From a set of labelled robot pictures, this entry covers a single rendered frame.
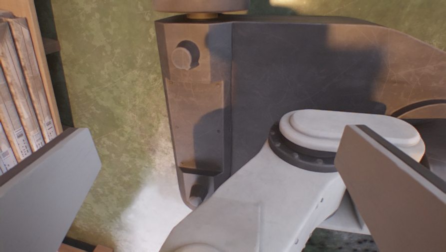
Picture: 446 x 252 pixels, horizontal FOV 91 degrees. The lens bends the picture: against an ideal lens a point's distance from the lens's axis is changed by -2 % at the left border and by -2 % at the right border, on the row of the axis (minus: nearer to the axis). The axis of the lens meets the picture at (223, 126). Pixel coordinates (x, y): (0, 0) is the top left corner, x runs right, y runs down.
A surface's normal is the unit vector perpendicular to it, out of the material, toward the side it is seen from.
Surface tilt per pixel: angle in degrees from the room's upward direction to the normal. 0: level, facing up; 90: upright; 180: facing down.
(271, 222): 90
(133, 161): 0
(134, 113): 0
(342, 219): 90
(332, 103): 0
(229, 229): 115
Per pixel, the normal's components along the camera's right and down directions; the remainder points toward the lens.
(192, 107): -0.18, 0.51
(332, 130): 0.00, -0.86
